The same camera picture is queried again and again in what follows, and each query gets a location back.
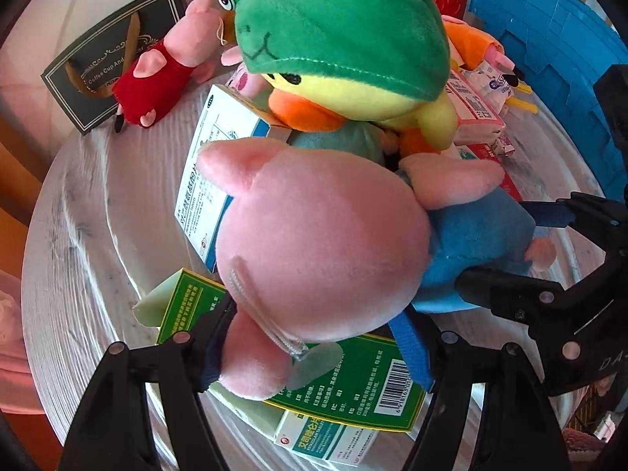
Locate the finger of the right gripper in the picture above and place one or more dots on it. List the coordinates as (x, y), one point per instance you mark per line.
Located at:
(586, 214)
(539, 304)

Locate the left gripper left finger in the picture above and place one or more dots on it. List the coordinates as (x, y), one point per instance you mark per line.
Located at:
(112, 430)

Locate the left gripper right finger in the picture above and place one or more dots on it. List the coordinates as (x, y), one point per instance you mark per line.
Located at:
(517, 428)

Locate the pink pig plush blue body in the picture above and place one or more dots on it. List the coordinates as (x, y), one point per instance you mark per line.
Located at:
(319, 246)

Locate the yellow strips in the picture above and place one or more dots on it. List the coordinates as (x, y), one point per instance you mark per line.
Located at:
(521, 98)

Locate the pink white tissue pack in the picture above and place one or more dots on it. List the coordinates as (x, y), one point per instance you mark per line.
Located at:
(478, 123)

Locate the green medicine box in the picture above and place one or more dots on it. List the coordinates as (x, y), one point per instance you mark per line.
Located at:
(370, 386)

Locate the white blue wipes packet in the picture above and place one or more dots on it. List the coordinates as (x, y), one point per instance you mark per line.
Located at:
(490, 84)

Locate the blue plastic storage crate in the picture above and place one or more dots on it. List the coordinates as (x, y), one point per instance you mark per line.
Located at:
(563, 48)

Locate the white teal medicine box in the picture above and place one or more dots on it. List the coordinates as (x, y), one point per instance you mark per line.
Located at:
(323, 440)

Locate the pig plush orange dress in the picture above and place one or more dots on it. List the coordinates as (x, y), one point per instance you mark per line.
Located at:
(470, 46)

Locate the green frog hat duck plush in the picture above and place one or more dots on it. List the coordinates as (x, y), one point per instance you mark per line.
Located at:
(334, 61)

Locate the white blue medicine box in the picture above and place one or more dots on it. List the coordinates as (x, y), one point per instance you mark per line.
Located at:
(204, 196)

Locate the pink pig plush red dress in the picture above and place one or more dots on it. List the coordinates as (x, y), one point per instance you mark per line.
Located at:
(154, 83)

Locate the black framed gift box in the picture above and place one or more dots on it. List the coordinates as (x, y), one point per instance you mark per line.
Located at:
(80, 75)

